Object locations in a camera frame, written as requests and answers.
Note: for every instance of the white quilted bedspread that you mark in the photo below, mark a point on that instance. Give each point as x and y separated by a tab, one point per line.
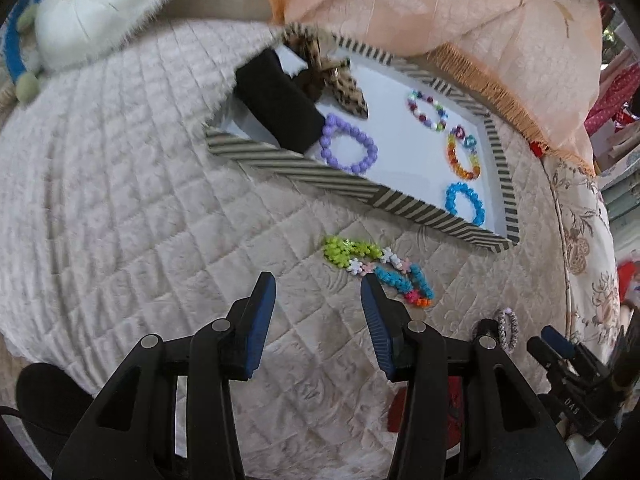
125	185

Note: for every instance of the red cloth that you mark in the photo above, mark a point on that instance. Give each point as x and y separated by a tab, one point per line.
452	405

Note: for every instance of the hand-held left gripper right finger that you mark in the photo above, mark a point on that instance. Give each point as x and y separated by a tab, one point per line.
380	325

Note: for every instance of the leopard print hair bow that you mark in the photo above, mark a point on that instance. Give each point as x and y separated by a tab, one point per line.
345	90

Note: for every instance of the black box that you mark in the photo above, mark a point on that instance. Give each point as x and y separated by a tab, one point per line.
280	100

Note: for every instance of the black round object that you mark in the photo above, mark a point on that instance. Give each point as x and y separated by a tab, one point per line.
40	395

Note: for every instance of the small red item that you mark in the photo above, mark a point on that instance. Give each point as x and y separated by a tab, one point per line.
537	149

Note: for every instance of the pink dotted cloth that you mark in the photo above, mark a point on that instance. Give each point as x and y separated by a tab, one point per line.
615	97

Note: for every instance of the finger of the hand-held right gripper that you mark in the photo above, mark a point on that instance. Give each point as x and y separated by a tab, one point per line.
484	327
557	338

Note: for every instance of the striped frame white tray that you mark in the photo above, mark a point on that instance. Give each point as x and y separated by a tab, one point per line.
310	172

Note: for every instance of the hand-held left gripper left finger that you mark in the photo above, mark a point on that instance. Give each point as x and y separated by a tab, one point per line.
257	320

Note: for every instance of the peach fringed blanket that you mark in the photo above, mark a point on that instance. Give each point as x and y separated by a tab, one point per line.
425	5

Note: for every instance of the white plush cushion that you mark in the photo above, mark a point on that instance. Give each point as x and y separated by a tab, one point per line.
90	10

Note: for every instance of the floral patterned bedding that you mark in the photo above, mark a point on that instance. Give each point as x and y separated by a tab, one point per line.
580	220

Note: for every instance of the blue hoop with green balls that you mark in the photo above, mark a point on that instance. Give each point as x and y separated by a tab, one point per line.
11	55

